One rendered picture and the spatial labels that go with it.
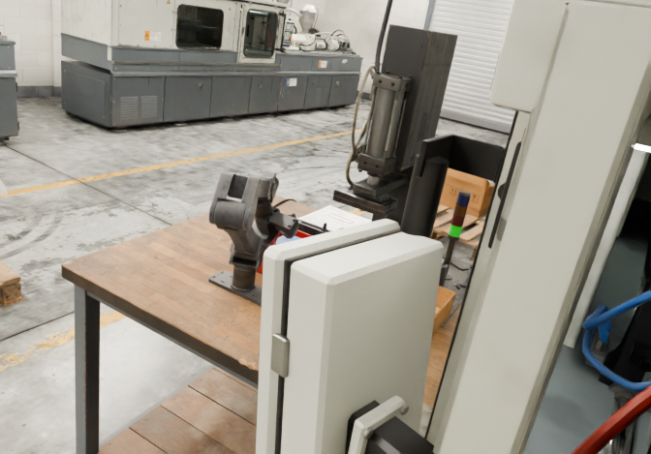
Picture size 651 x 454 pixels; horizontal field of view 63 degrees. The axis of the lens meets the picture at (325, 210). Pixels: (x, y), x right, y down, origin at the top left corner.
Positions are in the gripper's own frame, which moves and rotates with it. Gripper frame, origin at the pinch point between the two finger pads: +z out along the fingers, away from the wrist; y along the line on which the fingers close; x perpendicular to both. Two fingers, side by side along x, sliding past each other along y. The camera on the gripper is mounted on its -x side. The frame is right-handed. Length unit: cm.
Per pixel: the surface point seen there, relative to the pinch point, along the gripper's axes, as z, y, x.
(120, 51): 149, 253, 406
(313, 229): 9.4, 17.4, -3.2
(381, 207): -6.7, 22.2, -26.5
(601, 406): -8, -12, -94
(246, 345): -13.0, -36.7, -20.5
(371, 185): -9.6, 27.1, -21.0
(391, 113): -30, 38, -23
